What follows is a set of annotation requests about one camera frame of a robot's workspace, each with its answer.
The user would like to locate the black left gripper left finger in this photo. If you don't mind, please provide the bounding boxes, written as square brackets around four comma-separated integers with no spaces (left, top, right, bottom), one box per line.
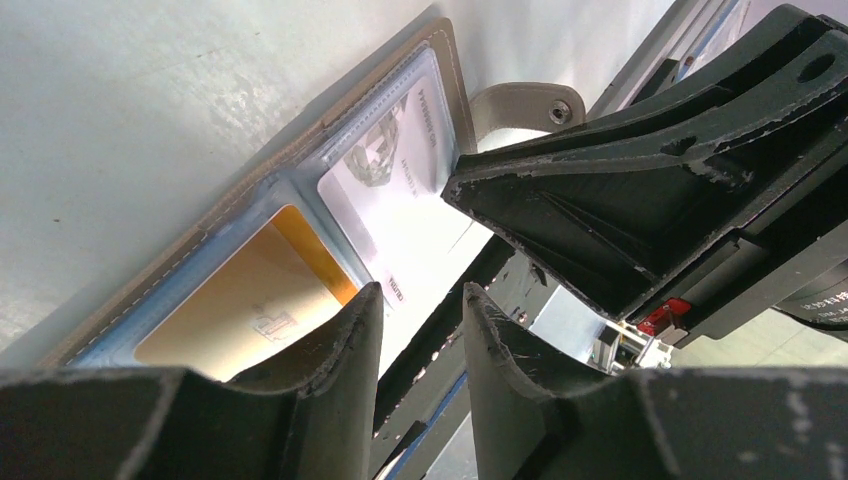
[1,282,384,479]

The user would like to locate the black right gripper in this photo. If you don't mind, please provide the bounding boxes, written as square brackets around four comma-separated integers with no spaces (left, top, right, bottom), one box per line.
[443,5,847,347]

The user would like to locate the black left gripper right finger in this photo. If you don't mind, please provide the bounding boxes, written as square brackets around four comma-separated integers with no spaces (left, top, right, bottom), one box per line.
[463,283,847,479]

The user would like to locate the gold orange card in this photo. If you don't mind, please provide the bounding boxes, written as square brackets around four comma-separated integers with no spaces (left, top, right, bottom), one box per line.
[134,205,357,381]

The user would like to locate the beige leather card holder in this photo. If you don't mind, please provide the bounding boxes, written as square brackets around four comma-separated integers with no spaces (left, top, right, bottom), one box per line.
[42,18,586,368]

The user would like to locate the white VIP card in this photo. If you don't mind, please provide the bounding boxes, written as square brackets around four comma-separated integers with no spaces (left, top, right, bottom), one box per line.
[317,75,491,373]

